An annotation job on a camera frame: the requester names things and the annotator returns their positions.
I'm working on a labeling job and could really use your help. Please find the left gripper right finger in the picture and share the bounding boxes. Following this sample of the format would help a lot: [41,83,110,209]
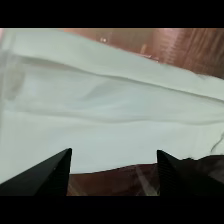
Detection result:
[156,149,224,197]

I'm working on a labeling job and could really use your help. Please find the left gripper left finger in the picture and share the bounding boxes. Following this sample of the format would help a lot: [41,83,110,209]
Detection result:
[0,147,73,197]

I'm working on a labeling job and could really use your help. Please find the white shirt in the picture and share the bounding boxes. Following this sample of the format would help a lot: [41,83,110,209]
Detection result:
[0,27,224,185]

